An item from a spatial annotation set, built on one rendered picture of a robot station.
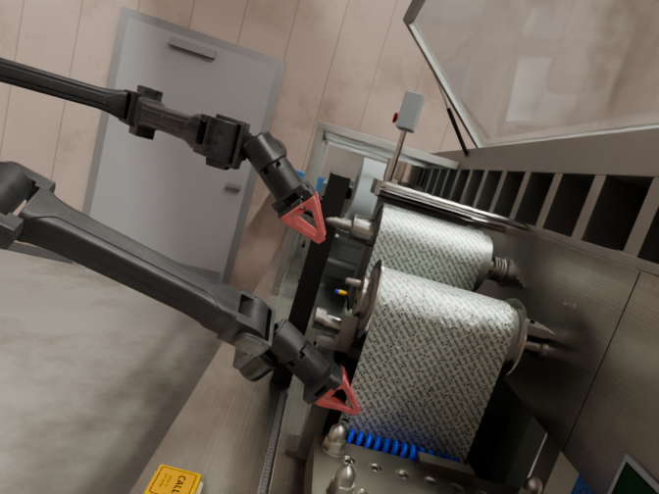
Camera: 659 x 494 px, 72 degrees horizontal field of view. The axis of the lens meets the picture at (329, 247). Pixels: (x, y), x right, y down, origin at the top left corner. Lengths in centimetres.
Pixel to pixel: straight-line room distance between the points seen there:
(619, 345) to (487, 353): 19
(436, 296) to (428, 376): 14
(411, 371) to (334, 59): 364
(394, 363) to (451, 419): 14
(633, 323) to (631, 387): 9
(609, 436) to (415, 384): 28
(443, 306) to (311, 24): 366
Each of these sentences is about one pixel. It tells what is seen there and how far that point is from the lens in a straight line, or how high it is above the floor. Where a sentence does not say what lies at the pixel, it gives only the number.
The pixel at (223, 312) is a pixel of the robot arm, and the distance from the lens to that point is 70.
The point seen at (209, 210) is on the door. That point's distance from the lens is 413.
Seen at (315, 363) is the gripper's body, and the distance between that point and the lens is 77.
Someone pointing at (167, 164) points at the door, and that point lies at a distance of 414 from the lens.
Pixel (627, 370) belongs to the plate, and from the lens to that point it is 75.
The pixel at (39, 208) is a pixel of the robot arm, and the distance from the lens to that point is 68.
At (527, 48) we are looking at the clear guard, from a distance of 113.
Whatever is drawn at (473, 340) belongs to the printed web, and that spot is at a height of 125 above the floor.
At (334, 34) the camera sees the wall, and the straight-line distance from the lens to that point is 427.
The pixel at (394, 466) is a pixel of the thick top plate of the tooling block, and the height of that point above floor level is 103.
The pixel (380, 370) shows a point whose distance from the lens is 80.
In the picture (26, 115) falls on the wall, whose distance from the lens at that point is 450.
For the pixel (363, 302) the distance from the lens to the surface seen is 78.
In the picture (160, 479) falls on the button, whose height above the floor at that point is 92.
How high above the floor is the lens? 146
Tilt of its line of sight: 10 degrees down
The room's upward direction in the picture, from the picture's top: 17 degrees clockwise
